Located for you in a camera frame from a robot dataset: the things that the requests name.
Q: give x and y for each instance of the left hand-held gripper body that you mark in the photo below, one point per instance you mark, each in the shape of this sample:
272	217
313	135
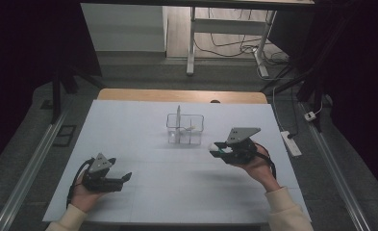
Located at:
100	165

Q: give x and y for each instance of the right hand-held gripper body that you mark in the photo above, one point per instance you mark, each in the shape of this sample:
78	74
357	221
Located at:
241	136

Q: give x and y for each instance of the clear plastic organizer box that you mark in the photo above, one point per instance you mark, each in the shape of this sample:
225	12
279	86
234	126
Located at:
189	136

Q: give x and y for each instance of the silver pen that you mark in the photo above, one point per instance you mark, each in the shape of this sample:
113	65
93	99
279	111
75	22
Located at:
178	118

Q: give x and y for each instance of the person's left hand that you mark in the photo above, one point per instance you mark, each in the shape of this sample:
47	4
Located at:
84	199

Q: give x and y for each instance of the person's right hand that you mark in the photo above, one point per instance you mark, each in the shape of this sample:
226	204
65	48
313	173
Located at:
258	170

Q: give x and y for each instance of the white table cover sheet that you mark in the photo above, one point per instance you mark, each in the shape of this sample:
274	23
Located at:
161	192

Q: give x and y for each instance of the dark table grommet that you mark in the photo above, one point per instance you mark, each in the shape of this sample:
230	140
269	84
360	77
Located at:
214	101

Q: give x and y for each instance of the white power strip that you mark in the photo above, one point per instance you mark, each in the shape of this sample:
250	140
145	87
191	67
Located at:
290	144

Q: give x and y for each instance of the wooden table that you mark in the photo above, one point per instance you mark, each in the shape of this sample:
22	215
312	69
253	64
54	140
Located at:
177	95

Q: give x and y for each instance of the small white adapter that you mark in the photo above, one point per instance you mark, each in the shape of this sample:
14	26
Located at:
310	116

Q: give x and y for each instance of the black stand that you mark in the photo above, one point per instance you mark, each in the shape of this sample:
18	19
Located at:
55	96
318	93

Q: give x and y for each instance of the white-legged desk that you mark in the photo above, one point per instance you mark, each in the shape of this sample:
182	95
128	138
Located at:
228	26

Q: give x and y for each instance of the white cabinet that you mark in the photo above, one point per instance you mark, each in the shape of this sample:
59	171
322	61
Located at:
122	27

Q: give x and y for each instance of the dark curtain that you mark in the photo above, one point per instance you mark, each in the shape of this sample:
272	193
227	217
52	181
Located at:
363	80

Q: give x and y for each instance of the black floor frame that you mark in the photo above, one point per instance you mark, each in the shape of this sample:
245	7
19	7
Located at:
55	139

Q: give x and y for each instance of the aluminium floor rail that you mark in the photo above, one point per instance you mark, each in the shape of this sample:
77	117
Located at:
337	179
26	179

